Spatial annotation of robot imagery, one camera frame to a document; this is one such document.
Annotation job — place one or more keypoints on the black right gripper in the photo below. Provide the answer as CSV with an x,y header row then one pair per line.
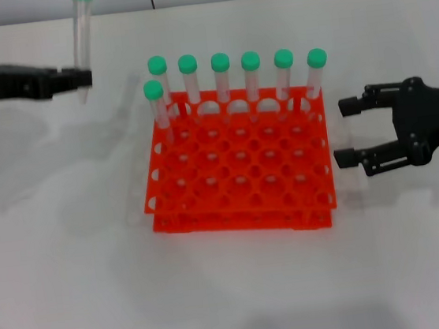
x,y
420,117

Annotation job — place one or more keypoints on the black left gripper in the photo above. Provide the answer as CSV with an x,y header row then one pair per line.
x,y
4,83

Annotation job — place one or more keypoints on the clear test tube green cap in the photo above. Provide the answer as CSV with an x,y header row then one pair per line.
x,y
83,29
157,65
153,89
317,58
250,61
283,58
187,63
219,62

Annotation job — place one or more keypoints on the orange plastic test tube rack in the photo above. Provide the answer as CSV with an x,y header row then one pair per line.
x,y
250,222

